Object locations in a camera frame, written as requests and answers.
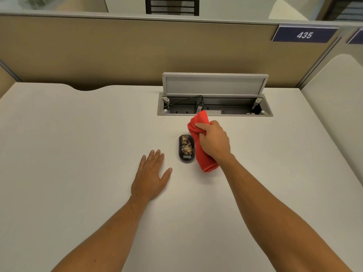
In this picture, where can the person's right hand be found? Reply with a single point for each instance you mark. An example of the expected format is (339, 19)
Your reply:
(216, 143)

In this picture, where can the person's left hand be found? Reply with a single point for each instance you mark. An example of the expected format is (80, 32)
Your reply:
(149, 181)

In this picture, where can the person's right thumb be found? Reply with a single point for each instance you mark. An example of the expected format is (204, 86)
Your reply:
(203, 126)

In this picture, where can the person's left thumb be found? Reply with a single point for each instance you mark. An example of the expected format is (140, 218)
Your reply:
(166, 175)

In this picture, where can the person's left middle finger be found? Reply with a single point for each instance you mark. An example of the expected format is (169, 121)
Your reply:
(155, 158)

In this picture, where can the person's left little finger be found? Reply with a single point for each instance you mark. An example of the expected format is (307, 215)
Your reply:
(142, 164)

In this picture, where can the red cloth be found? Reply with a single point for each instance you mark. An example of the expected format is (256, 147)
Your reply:
(195, 124)

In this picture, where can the person's left forearm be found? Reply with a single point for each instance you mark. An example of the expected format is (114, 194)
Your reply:
(105, 235)

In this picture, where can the person's right forearm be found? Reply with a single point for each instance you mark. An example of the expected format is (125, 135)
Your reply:
(272, 218)

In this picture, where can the black plug adapter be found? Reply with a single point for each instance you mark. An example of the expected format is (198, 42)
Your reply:
(199, 107)

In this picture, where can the black speckled computer mouse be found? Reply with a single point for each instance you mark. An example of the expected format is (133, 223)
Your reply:
(186, 148)

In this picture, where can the beige desk partition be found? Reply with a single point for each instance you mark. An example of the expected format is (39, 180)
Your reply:
(136, 50)

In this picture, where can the blue number sign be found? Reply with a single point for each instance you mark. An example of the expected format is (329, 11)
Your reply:
(305, 34)
(356, 37)

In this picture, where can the green plant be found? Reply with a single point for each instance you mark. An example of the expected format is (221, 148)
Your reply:
(38, 2)

